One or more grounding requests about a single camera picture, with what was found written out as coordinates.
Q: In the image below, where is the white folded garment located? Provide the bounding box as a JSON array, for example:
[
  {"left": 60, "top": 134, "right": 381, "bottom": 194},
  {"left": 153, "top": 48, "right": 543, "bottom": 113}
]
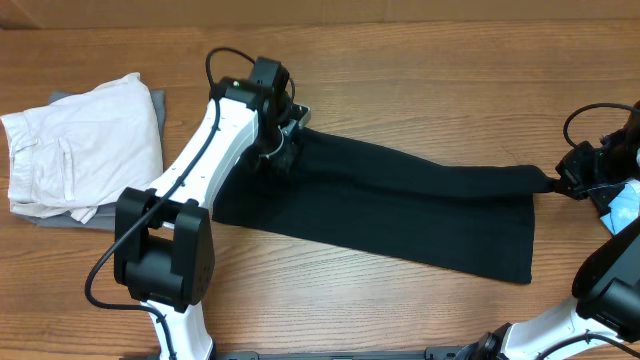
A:
[{"left": 1, "top": 72, "right": 163, "bottom": 223}]

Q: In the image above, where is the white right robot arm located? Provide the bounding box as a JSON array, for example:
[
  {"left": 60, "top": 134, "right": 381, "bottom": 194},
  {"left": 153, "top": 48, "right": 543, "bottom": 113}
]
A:
[{"left": 455, "top": 105, "right": 639, "bottom": 359}]

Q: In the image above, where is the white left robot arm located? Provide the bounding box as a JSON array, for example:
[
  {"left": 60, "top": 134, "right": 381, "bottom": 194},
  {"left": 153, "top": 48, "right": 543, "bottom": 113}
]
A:
[{"left": 113, "top": 57, "right": 310, "bottom": 359}]

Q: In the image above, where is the black t-shirt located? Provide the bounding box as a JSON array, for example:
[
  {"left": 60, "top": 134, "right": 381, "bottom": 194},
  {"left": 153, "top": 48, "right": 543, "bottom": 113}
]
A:
[{"left": 213, "top": 129, "right": 552, "bottom": 284}]

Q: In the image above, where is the light blue printed garment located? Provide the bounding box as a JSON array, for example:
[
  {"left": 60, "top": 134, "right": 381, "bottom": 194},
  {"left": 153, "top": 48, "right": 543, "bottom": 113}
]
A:
[{"left": 600, "top": 180, "right": 640, "bottom": 235}]

